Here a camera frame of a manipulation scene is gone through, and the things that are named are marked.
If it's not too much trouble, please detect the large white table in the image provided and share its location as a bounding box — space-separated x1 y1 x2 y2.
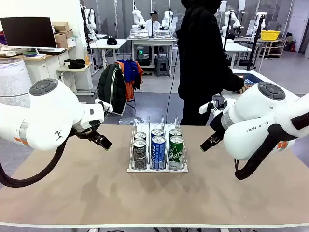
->
229 69 302 97

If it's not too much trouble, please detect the black folded cloth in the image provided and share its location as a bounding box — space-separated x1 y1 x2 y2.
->
64 59 85 70

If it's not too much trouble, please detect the dark green striped jacket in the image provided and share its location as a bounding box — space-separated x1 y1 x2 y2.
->
98 63 127 116

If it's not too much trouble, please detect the yellow plastic crate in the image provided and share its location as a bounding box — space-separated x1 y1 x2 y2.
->
260 30 281 41

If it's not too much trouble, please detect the black computer tower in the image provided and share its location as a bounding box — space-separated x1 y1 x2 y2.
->
134 45 153 67

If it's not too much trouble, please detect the black computer monitor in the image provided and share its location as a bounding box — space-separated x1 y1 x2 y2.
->
0 16 58 55

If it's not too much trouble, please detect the dark blue tablet device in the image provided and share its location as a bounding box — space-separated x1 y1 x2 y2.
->
238 73 256 85

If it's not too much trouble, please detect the small wood-top side table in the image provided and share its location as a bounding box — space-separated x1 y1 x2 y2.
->
56 62 96 96

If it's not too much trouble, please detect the clear plastic box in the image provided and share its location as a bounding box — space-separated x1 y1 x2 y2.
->
130 29 149 39
154 30 172 39

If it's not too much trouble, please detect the person in black jacket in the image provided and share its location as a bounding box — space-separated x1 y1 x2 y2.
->
175 0 246 126

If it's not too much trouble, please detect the orange and blue clothing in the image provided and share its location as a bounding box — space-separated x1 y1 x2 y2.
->
115 59 144 100

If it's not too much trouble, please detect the white cylindrical air purifier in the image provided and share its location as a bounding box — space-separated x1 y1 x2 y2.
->
0 58 32 108

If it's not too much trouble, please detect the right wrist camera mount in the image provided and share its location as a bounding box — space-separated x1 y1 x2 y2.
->
199 101 216 114

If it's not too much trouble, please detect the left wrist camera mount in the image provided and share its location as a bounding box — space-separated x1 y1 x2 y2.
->
95 98 113 113

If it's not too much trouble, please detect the white cabinet desk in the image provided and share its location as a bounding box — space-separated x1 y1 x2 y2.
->
23 47 75 95

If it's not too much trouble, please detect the white background desk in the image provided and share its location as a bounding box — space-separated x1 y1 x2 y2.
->
89 38 127 70

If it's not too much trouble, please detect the grey workstation table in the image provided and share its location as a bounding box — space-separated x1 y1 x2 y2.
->
127 36 178 78

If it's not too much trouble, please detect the seated background person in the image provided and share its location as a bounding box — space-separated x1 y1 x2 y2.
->
144 11 161 32

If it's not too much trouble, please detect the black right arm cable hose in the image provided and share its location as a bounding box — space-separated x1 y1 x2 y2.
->
234 112 309 181

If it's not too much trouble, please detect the brown cardboard box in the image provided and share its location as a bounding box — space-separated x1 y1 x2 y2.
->
52 21 70 32
54 29 74 40
55 33 69 49

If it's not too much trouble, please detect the black tripod pole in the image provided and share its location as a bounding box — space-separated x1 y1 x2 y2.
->
246 18 265 71

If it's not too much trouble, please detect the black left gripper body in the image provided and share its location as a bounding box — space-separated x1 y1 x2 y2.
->
71 123 103 142

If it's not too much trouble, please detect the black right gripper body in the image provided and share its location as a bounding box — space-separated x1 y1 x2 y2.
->
210 113 226 137

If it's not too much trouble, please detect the person's right forearm black sleeve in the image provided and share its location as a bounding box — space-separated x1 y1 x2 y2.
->
217 65 245 94

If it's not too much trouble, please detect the grey plastic stool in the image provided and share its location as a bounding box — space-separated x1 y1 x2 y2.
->
154 58 171 77

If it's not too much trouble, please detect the wooden shelf table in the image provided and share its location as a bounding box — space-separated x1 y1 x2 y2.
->
257 38 287 58

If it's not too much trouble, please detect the thin black hanging cable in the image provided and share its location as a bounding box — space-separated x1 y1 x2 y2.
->
166 43 181 121

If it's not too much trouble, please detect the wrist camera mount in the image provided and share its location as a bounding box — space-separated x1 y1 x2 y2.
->
95 98 113 113
199 101 216 114

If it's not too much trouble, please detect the white wire can dispenser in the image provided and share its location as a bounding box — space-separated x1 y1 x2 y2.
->
127 115 189 173

